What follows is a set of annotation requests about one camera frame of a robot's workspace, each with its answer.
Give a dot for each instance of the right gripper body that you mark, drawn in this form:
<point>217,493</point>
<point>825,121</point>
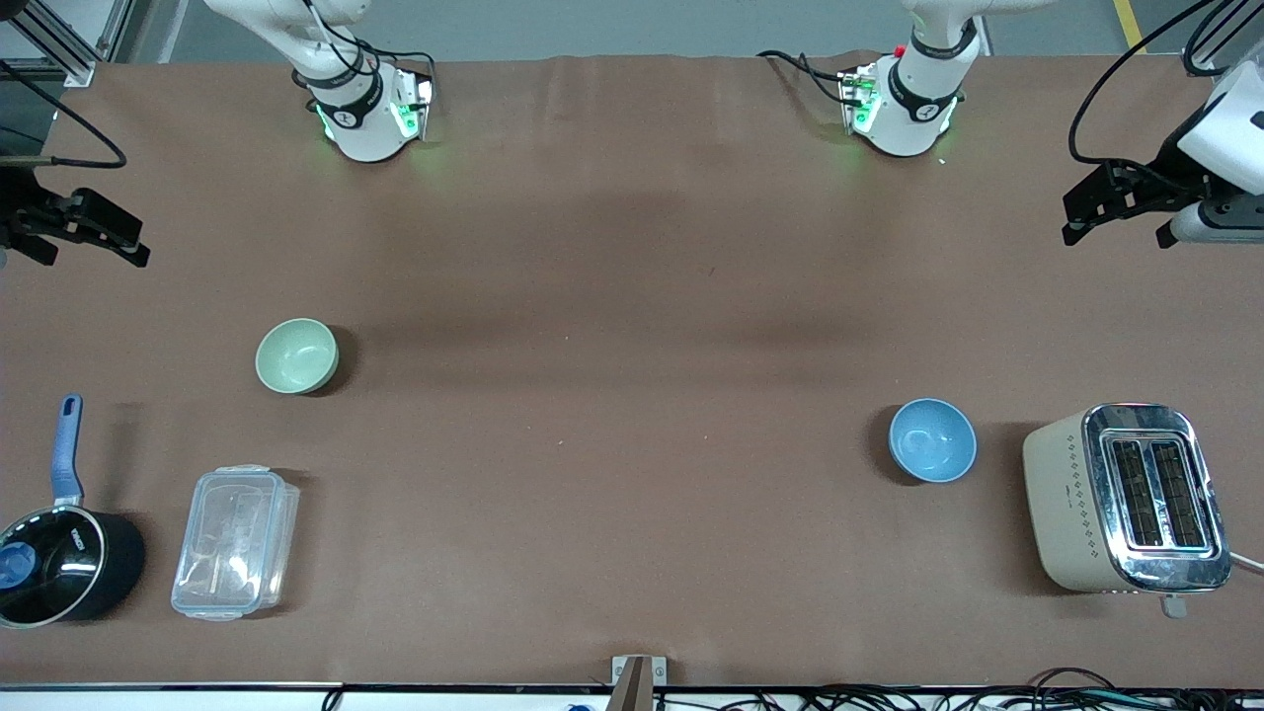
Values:
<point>14,209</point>

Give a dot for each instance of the green bowl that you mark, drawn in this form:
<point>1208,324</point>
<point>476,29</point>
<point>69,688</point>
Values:
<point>294,355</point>

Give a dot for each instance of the left arm base connector plate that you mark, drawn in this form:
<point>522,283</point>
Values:
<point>857,99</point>

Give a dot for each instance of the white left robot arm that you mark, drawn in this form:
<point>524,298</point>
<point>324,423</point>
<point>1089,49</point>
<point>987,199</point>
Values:
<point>904,123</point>

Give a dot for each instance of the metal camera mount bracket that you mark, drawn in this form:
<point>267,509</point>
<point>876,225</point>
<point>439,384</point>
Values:
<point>637,681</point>

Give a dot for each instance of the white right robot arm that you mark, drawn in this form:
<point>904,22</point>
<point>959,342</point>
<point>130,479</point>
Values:
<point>365,128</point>

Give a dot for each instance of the right arm base connector plate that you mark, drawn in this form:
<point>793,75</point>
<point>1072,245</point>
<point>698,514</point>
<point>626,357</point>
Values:
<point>417,104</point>

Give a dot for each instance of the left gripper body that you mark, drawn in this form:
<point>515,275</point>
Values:
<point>1163,175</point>

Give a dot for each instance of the beige chrome toaster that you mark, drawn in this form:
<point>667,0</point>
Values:
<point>1126,499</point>

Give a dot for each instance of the blue bowl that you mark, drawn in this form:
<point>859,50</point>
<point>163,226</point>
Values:
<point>931,439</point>

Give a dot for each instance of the glass lid blue knob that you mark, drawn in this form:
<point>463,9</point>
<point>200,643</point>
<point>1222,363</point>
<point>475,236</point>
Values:
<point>49,568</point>

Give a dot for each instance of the brown table cover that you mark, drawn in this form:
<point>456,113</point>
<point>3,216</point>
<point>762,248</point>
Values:
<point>632,395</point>

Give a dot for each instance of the clear plastic lidded container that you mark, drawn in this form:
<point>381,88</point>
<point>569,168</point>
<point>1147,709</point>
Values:
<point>235,543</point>

